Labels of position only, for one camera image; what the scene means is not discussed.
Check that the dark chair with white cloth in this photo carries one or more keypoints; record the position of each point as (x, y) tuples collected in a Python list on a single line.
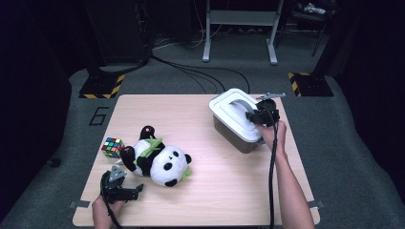
[(312, 12)]

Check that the black cabinet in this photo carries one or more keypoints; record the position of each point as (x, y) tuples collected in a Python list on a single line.
[(117, 28)]

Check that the black yellow striped stand base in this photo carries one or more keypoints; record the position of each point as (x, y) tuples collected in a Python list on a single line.
[(312, 84), (102, 86)]

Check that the colourful puzzle cube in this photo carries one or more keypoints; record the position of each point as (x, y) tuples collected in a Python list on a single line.
[(112, 148)]

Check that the person's right hand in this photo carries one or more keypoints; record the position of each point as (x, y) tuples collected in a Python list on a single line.
[(274, 136)]

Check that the person's left hand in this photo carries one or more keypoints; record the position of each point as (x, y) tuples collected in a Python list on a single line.
[(102, 208)]

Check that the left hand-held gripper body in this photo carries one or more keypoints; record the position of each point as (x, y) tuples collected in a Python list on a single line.
[(114, 189)]

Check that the grey tape strip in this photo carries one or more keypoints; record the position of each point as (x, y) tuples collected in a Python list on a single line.
[(315, 204), (79, 204)]

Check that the panda plush toy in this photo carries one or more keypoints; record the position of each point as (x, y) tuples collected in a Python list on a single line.
[(162, 162)]

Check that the brown translucent storage box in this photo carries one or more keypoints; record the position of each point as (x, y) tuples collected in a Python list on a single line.
[(234, 140)]

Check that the white metal stand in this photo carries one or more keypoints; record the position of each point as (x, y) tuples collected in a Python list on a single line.
[(242, 17)]

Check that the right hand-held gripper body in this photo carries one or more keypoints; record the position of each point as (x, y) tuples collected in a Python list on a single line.
[(267, 114)]

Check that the white barcode paper tag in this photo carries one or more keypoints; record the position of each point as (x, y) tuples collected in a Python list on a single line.
[(118, 161)]

